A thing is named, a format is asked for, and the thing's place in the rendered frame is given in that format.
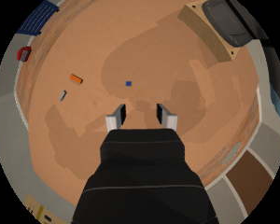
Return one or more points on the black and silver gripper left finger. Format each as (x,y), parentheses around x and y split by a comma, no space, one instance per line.
(115,120)

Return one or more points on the orange rod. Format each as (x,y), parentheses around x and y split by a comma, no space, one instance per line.
(77,79)

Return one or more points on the grey rod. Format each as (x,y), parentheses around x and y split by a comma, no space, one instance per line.
(62,95)

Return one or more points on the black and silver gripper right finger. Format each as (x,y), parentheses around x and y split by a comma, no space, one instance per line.
(166,118)

